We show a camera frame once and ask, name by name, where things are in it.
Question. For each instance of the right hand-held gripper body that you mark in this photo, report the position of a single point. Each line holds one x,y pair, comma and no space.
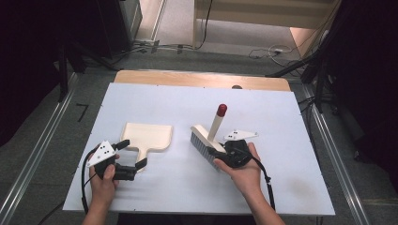
236,153

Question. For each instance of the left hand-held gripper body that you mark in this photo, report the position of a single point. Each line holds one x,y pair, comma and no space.
101,154

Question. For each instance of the white brush with red cap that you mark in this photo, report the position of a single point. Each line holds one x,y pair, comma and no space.
203,137

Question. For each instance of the cream plastic dustpan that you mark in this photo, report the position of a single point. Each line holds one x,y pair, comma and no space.
147,137

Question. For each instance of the person's right hand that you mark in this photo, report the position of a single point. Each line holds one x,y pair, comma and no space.
247,178

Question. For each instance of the person's left hand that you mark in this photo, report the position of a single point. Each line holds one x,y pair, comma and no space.
103,193

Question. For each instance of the white board sheet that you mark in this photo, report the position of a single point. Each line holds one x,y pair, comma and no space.
187,103

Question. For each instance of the black metal stand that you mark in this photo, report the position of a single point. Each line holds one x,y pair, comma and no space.
63,78

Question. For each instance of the black tripod stand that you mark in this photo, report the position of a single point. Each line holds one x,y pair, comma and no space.
319,84

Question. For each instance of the black curtain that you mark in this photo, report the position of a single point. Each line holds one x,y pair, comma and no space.
25,62
369,78

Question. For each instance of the dark cabinet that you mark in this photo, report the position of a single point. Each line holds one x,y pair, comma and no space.
112,25

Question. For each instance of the beige shelf unit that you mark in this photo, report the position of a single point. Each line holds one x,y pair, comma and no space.
259,12

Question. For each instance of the metal floor rail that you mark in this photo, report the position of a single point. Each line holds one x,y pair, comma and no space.
37,150
338,168

